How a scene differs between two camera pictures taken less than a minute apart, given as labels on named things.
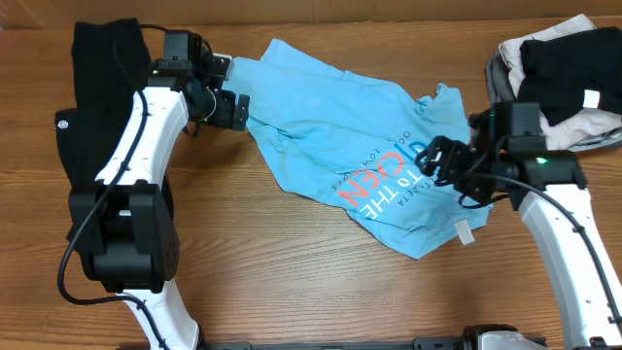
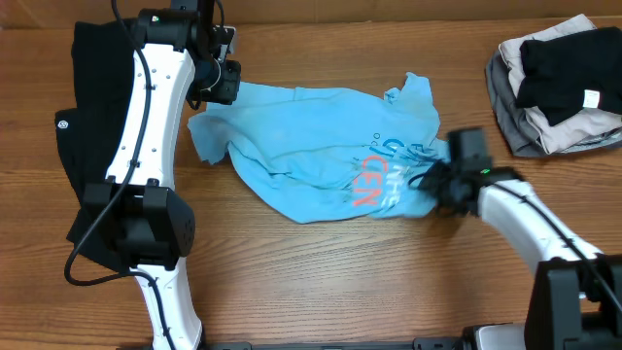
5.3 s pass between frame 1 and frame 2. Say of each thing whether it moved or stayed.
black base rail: stayed
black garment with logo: stayed
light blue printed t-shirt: moved
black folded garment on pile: stayed
